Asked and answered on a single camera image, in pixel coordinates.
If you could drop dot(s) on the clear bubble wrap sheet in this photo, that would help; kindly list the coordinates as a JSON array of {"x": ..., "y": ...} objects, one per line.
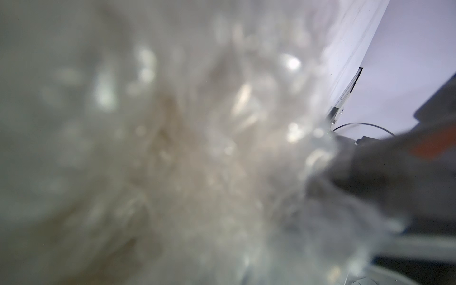
[{"x": 173, "y": 143}]

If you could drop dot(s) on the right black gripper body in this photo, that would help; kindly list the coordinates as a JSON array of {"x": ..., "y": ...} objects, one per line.
[{"x": 411, "y": 176}]

